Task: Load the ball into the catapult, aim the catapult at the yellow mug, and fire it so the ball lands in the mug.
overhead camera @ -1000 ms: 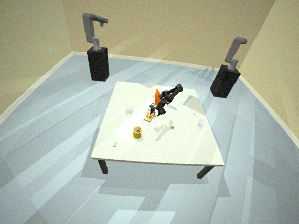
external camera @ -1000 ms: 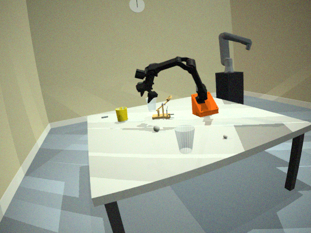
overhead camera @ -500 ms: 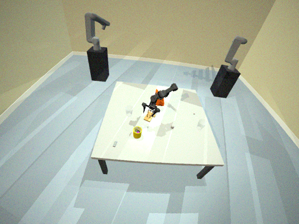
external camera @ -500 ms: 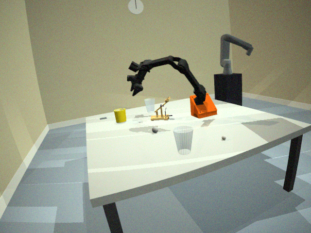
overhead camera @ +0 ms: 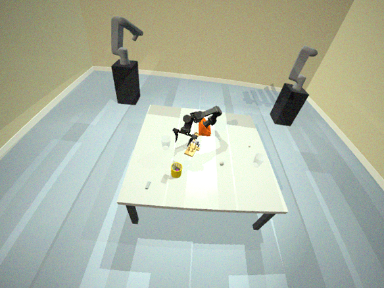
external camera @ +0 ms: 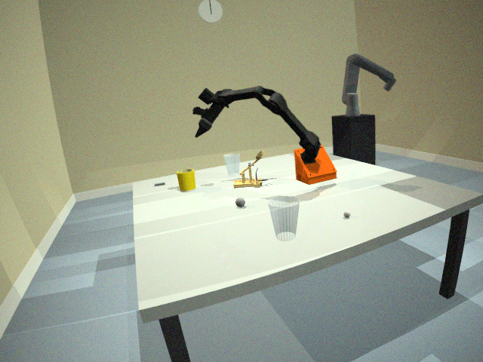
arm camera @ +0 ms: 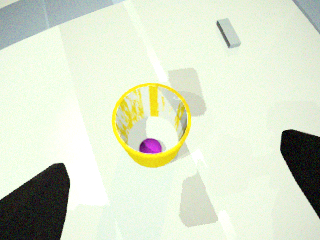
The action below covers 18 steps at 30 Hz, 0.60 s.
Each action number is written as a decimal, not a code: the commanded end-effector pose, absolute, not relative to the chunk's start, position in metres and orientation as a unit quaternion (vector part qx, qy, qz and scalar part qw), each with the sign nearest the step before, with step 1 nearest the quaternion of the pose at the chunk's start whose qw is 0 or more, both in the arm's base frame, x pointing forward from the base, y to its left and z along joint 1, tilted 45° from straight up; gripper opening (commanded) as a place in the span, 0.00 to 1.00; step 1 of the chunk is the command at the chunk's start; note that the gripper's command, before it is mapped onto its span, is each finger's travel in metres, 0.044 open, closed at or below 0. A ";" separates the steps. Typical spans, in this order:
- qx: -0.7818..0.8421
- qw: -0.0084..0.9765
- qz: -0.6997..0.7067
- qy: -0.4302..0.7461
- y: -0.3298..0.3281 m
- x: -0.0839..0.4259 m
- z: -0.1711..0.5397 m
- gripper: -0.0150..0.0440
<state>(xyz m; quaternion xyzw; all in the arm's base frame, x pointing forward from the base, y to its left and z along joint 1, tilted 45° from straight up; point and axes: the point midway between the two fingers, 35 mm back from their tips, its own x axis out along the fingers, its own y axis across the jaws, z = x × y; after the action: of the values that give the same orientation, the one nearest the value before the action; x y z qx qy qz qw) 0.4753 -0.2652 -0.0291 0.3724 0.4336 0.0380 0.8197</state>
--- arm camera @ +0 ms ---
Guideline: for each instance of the purple ball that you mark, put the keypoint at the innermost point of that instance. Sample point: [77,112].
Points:
[150,145]

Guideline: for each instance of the yellow mug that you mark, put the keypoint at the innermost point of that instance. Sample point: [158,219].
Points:
[152,110]

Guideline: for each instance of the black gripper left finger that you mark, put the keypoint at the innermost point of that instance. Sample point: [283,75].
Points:
[36,210]

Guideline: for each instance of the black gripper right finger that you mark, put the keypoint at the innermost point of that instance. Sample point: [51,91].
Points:
[302,153]

